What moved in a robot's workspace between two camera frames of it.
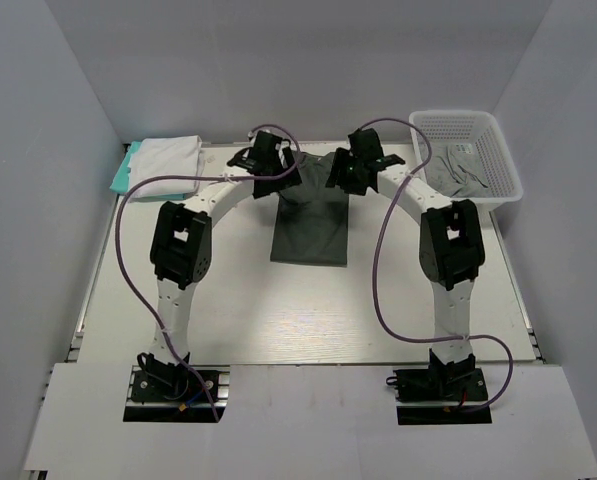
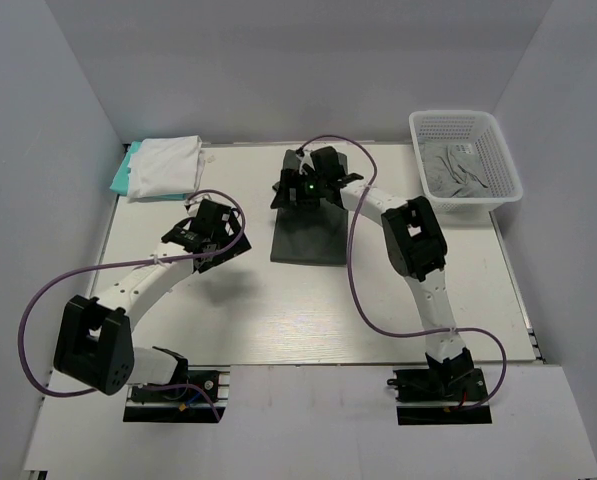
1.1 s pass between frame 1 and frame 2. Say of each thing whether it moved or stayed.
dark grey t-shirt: stayed
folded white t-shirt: stayed
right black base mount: stayed
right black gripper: moved
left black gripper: moved
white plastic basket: stayed
